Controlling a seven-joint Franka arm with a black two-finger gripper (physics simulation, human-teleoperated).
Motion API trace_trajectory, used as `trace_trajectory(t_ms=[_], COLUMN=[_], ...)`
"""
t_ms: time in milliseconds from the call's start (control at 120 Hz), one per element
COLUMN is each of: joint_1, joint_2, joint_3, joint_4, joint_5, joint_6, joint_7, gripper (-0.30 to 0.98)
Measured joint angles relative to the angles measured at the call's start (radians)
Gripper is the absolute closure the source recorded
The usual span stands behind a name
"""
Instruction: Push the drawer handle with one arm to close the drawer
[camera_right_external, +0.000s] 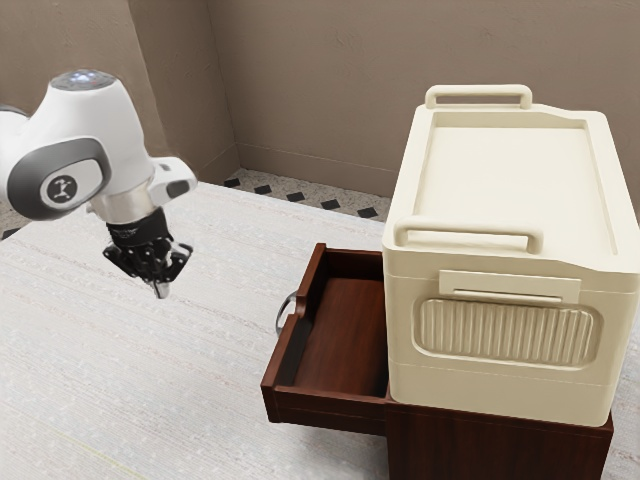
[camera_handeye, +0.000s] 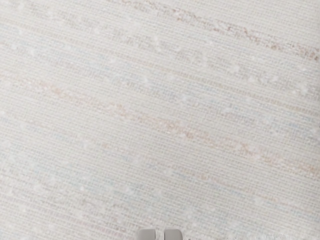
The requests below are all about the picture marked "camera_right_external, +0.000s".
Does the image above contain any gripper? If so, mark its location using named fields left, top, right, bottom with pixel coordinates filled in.
left=102, top=209, right=195, bottom=301

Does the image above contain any open dark wooden drawer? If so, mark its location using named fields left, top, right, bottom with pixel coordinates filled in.
left=260, top=242, right=391, bottom=438

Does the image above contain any cream box with lid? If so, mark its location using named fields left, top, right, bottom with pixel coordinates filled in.
left=381, top=83, right=640, bottom=429

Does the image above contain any dark wooden cabinet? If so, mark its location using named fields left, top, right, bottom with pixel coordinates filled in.
left=383, top=397, right=615, bottom=480

